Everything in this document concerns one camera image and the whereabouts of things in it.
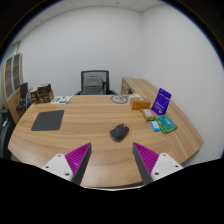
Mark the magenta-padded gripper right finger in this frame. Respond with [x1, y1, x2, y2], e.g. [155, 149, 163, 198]
[132, 142, 184, 186]

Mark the small blue box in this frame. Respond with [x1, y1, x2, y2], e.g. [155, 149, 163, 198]
[150, 120, 161, 132]

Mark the small black office chair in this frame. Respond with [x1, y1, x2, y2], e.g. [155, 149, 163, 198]
[15, 82, 33, 113]

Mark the green and purple sticker sheet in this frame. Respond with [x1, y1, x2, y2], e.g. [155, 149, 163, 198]
[50, 95, 73, 105]

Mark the plain brown cardboard box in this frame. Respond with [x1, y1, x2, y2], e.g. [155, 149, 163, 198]
[129, 97, 152, 111]

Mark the purple standing card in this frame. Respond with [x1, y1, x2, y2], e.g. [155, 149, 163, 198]
[150, 87, 172, 116]

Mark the black computer mouse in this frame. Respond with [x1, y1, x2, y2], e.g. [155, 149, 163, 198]
[109, 123, 130, 143]

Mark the green flat box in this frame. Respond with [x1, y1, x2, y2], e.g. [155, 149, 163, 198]
[154, 114, 178, 135]

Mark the dark grey mouse pad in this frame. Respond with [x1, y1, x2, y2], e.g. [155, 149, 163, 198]
[31, 109, 65, 132]

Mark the round grey printed disc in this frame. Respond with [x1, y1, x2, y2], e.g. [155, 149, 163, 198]
[110, 94, 130, 105]

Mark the grey mesh office chair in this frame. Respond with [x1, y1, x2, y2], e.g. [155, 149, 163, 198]
[74, 69, 118, 96]

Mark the small dark brown box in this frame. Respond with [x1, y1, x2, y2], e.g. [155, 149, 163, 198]
[29, 87, 40, 104]

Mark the small tan box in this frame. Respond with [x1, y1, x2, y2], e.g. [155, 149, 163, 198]
[140, 108, 156, 122]

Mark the large dark brown box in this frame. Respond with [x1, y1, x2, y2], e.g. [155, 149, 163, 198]
[36, 90, 55, 104]

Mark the wooden side cabinet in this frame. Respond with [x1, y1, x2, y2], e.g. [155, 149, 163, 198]
[120, 77, 160, 98]

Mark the wooden shelf unit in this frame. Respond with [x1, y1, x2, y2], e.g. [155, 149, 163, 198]
[1, 52, 26, 124]

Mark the black cardboard box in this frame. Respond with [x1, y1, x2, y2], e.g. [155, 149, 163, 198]
[37, 83, 53, 95]

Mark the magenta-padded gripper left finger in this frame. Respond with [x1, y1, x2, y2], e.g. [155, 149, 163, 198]
[41, 142, 93, 186]

